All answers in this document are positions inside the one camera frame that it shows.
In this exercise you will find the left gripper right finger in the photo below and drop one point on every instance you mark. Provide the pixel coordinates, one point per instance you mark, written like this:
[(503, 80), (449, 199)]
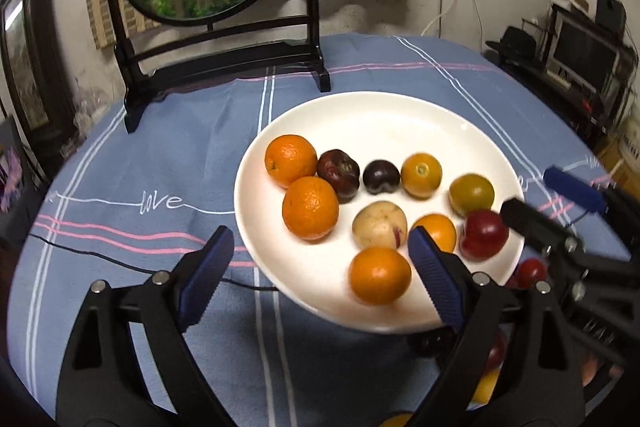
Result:
[(511, 362)]

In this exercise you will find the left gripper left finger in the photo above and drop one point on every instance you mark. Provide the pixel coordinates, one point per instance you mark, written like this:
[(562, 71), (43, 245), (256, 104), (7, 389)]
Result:
[(101, 381)]

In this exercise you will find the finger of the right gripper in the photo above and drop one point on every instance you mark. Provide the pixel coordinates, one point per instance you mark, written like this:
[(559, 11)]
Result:
[(613, 204), (539, 232)]

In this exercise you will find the pale yellow round fruit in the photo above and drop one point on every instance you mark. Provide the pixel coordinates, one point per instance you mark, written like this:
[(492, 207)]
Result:
[(486, 387)]

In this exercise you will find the olive green round fruit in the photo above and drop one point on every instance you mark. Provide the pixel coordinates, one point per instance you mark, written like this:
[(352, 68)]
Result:
[(469, 193)]

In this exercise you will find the yellow-orange round fruit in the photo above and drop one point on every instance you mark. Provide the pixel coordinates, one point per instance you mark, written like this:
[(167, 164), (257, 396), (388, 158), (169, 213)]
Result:
[(442, 230)]

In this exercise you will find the orange with green navel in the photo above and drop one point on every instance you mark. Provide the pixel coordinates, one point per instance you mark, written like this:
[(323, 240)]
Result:
[(421, 175)]

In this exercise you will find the pale yellow blushed fruit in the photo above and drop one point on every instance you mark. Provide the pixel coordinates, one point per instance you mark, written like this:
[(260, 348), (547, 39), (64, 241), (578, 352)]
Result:
[(380, 224)]

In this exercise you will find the small dark purple plum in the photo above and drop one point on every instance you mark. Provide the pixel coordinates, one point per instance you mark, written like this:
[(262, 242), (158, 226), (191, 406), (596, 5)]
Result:
[(381, 176)]

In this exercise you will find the bright orange front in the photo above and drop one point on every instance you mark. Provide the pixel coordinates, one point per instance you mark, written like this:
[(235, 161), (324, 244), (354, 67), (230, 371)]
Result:
[(379, 276)]

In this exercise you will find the dark maroon wrinkled fruit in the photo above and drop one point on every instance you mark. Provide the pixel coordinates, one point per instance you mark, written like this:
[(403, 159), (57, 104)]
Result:
[(341, 172)]

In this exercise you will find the mandarin orange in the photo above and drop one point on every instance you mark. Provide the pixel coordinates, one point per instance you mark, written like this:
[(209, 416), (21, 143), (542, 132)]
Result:
[(288, 158), (310, 208)]

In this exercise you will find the person's right hand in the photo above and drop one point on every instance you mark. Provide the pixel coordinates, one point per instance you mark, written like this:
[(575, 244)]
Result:
[(590, 365)]

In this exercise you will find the red cherry tomato back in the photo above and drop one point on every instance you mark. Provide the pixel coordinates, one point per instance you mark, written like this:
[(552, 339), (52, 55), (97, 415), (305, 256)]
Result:
[(529, 272)]

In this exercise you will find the large dark red plum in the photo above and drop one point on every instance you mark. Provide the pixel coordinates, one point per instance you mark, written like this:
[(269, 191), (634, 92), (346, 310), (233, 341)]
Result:
[(497, 352)]

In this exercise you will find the computer monitor on desk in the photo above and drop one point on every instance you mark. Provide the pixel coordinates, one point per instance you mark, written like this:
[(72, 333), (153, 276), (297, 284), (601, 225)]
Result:
[(586, 53)]

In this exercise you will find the small yellow fruit front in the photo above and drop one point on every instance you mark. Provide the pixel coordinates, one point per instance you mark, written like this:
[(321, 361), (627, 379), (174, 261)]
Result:
[(399, 419)]

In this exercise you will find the blue striped tablecloth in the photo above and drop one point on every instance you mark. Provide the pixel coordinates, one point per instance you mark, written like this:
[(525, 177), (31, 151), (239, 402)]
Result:
[(128, 203)]

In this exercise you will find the white round plate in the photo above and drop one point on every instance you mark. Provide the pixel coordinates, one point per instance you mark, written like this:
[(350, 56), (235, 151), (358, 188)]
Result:
[(367, 126)]

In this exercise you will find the dark framed mirror cabinet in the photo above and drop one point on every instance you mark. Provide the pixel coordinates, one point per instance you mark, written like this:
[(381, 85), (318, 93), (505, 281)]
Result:
[(38, 88)]

